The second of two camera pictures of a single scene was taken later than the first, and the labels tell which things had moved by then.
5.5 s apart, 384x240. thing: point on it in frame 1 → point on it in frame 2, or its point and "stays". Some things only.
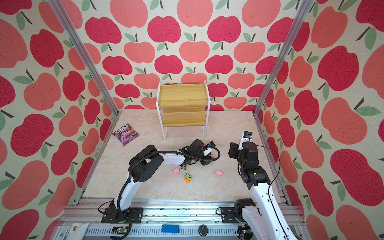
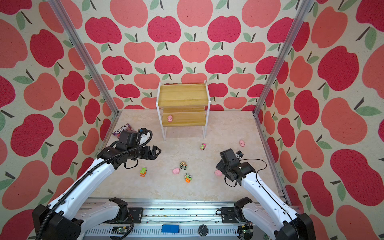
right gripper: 234,150 → 219,166
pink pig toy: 218,172 stays
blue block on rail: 170,228 stays
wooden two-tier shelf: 183,105 stays
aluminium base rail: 162,220 stays
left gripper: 207,161 → 154,154
